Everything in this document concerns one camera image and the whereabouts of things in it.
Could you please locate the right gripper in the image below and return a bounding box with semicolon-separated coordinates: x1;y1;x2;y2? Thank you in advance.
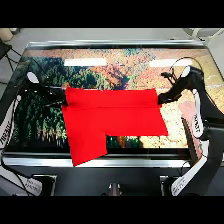
156;89;176;106

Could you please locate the red T-shirt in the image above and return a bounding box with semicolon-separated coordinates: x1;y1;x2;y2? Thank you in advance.
61;86;170;168

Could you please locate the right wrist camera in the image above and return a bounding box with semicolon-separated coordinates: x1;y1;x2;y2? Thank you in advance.
160;69;176;83

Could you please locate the black cable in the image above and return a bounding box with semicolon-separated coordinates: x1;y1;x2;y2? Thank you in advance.
169;56;202;80

